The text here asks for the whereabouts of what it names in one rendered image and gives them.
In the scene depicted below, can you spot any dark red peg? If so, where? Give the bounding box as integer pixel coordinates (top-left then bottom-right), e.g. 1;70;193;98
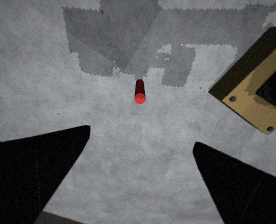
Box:
134;79;146;104

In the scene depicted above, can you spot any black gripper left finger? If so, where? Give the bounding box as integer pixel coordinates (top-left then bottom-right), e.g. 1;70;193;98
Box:
0;125;91;224

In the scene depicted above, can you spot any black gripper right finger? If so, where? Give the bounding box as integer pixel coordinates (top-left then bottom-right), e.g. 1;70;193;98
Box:
192;142;276;224

